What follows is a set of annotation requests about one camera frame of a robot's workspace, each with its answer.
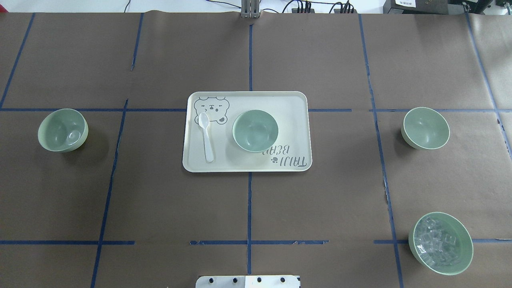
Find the cream bear serving tray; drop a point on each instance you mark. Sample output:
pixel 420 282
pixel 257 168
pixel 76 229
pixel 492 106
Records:
pixel 291 151

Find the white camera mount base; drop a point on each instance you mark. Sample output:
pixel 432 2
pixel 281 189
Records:
pixel 249 281

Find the green bowl with ice cubes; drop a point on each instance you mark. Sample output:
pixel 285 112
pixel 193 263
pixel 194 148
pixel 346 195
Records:
pixel 441 243

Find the aluminium frame post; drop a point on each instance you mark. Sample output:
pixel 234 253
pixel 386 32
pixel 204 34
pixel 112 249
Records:
pixel 250 9

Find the green bowl on tray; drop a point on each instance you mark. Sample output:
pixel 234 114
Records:
pixel 255 131

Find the white plastic spoon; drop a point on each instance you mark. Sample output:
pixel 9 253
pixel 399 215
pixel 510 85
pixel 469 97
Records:
pixel 204 123

